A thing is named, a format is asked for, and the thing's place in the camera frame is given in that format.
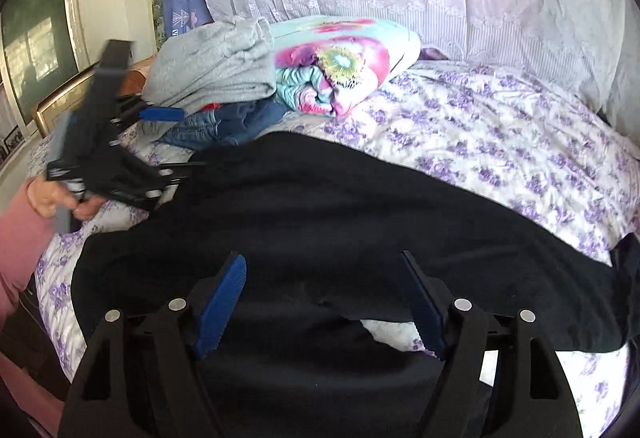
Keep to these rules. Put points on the blue jeans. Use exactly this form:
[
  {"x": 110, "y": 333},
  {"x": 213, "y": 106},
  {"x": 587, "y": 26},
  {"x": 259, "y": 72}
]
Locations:
[{"x": 235, "y": 124}]

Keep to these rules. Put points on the person's left forearm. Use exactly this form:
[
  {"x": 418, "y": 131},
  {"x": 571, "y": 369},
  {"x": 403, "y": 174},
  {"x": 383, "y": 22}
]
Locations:
[{"x": 20, "y": 248}]

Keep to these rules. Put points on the brown wooden furniture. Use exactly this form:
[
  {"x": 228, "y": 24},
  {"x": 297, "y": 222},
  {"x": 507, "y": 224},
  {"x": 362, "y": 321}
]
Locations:
[{"x": 135, "y": 81}]

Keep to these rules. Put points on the large framed glass picture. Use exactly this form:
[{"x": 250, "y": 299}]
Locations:
[{"x": 40, "y": 28}]

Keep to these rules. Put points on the person's pink clothing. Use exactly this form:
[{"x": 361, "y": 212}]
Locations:
[{"x": 25, "y": 393}]

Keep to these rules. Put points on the dark purple cloth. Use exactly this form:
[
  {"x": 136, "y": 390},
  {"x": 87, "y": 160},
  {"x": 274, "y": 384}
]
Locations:
[{"x": 434, "y": 54}]

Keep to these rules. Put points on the person's left hand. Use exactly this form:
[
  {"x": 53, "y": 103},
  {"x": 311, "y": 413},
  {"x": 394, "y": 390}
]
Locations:
[{"x": 45, "y": 198}]

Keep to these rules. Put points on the black pants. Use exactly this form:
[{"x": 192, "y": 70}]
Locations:
[{"x": 325, "y": 218}]

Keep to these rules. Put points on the grey garment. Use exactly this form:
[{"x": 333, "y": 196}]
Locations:
[{"x": 210, "y": 63}]

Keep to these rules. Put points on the gold picture frame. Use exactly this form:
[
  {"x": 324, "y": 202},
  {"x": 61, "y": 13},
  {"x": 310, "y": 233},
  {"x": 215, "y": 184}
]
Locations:
[{"x": 52, "y": 106}]

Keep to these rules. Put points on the purple floral bed sheet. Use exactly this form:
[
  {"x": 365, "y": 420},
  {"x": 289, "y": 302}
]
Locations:
[{"x": 475, "y": 143}]

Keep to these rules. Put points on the colourful floral blanket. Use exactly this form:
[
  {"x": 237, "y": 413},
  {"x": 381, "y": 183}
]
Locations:
[{"x": 350, "y": 63}]

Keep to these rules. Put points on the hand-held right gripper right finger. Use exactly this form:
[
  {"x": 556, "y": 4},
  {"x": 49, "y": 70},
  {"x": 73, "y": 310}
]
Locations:
[{"x": 422, "y": 303}]

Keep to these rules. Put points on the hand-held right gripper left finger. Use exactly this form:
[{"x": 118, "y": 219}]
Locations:
[{"x": 222, "y": 303}]

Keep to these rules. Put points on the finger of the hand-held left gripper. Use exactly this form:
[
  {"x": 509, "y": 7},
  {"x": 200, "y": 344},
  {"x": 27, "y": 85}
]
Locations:
[
  {"x": 135, "y": 178},
  {"x": 162, "y": 113}
]

